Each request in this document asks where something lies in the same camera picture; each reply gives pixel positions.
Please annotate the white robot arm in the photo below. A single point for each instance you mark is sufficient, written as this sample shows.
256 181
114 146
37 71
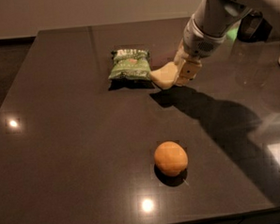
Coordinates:
230 11

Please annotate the pale yellow sponge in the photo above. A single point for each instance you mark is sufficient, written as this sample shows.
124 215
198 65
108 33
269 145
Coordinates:
165 77

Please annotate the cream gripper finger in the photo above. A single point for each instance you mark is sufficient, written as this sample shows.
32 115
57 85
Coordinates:
186 70
179 54

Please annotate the orange fruit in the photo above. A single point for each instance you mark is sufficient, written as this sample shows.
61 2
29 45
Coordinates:
170 158

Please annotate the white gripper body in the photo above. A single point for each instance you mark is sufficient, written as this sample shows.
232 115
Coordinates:
197 42

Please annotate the dark snack bag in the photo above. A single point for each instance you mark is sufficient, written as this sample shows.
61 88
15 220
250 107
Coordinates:
254 27

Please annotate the green jalapeno chip bag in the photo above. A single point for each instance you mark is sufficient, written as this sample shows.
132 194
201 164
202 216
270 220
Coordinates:
130 64

